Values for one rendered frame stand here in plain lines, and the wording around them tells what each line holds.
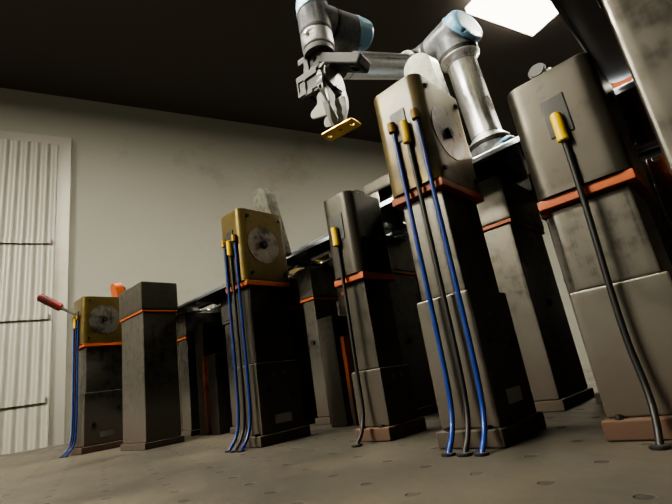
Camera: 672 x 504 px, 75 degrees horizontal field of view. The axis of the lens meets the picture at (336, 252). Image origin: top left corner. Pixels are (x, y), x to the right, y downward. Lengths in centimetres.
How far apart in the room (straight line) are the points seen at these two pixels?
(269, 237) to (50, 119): 294
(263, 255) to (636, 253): 49
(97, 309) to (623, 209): 112
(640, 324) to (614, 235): 6
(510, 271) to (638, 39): 40
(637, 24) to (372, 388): 41
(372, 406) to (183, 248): 275
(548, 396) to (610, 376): 21
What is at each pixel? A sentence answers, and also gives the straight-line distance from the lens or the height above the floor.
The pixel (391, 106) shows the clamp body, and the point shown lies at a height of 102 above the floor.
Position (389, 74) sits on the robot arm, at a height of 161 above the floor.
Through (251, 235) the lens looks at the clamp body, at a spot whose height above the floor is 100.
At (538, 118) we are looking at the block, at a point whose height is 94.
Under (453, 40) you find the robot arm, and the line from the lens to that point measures 142.
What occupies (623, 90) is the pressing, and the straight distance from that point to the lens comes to 52.
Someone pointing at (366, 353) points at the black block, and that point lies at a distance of 52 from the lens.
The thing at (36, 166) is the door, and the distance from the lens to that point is 332.
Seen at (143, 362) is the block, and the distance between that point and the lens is 99.
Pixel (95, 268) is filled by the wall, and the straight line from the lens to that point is 310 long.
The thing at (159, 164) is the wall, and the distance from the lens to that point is 342.
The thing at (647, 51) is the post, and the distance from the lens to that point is 22.
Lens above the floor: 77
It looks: 16 degrees up
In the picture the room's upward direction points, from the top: 9 degrees counter-clockwise
